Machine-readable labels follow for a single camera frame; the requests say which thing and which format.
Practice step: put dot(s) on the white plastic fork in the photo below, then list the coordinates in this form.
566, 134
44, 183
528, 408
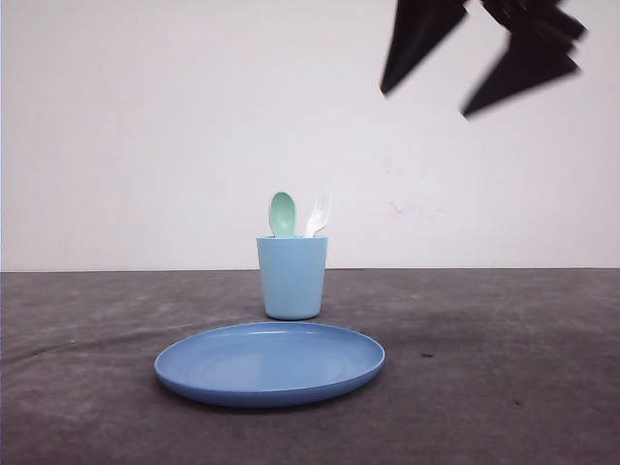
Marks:
319, 216

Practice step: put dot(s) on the blue plastic plate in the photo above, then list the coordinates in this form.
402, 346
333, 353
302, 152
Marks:
269, 364

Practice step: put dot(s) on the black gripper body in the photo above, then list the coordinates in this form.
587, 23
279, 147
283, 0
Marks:
536, 29

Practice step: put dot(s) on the mint green plastic spoon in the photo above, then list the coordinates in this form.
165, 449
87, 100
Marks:
282, 215

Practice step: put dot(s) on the light blue plastic cup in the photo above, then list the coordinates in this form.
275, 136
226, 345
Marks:
292, 271

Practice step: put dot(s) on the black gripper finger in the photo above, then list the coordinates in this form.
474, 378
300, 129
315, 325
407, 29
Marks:
529, 61
418, 27

